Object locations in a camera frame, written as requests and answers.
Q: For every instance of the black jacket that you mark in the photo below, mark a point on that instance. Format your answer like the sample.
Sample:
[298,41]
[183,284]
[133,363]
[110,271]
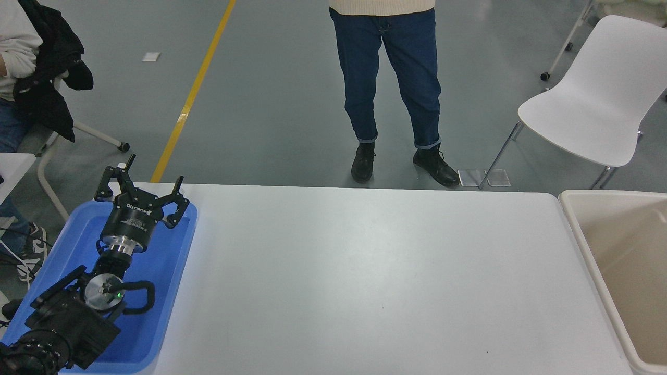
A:
[47,67]

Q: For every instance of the small white side table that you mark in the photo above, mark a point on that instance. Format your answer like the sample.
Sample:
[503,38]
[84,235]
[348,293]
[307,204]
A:
[13,169]

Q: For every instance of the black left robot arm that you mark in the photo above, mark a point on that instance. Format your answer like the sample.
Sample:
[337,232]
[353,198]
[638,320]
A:
[68,317]

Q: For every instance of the white shell chair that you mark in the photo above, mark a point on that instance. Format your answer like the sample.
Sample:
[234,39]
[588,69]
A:
[599,94]

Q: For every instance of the white paper scrap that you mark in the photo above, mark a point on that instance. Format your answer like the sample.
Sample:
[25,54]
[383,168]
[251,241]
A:
[150,57]

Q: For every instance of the clear floor plate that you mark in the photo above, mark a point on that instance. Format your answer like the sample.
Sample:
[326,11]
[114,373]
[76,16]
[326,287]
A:
[498,177]
[470,177]

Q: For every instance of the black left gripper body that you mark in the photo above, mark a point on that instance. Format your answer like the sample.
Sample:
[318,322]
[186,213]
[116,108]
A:
[130,219]

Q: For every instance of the large pale bin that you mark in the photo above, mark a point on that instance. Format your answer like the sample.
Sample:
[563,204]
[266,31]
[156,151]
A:
[625,260]

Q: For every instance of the white wheeled frame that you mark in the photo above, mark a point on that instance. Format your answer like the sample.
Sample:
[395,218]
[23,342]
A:
[545,76]

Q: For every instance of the standing person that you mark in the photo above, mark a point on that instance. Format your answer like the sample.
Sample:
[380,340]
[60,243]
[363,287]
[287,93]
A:
[365,62]

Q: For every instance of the blue plastic tray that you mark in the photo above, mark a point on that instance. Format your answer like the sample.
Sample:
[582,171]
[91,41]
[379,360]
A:
[156,291]

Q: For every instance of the seated person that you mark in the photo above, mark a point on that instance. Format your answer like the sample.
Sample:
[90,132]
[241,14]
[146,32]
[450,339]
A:
[15,47]

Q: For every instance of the white-framed wheeled chair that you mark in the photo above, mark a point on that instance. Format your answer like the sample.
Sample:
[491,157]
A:
[99,134]

